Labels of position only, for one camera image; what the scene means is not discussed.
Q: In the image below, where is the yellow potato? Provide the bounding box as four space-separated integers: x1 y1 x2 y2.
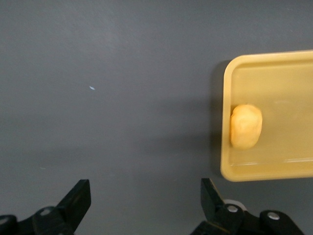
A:
230 103 264 150

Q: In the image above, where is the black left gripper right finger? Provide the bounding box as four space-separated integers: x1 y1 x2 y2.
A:
189 178 305 235

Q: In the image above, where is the yellow plastic tray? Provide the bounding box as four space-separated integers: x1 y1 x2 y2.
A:
220 49 313 183

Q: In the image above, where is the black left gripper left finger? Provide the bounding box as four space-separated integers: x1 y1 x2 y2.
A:
0 179 92 235

